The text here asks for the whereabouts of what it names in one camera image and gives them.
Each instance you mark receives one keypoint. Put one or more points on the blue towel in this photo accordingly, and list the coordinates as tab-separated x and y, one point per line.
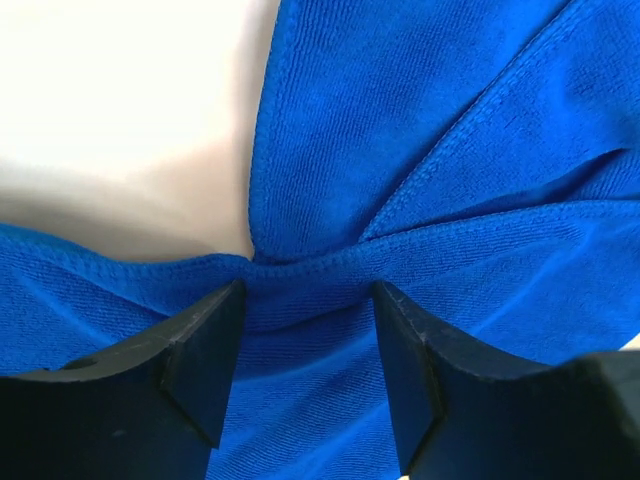
483	156

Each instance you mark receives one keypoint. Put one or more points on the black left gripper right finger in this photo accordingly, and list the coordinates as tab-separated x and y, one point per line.
459	405

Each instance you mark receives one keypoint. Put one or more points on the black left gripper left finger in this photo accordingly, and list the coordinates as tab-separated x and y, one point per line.
179	370

